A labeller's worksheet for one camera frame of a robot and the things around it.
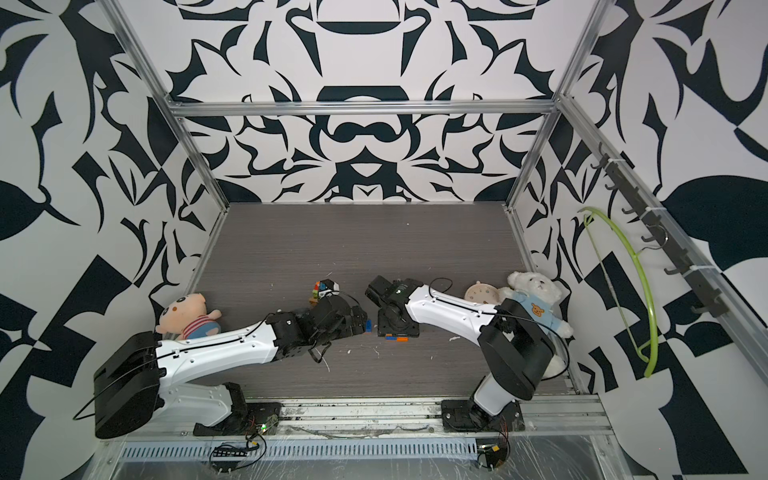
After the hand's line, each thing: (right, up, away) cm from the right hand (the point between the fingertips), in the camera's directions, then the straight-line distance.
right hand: (390, 327), depth 86 cm
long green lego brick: (-23, +8, +9) cm, 26 cm away
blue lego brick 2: (0, -1, -6) cm, 6 cm away
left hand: (-9, +5, -4) cm, 11 cm away
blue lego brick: (-6, +1, -2) cm, 6 cm away
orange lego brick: (+4, -4, +2) cm, 6 cm away
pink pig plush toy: (-56, +3, -3) cm, 56 cm away
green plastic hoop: (+50, +2, -28) cm, 57 cm away
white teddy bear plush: (+43, +9, +1) cm, 43 cm away
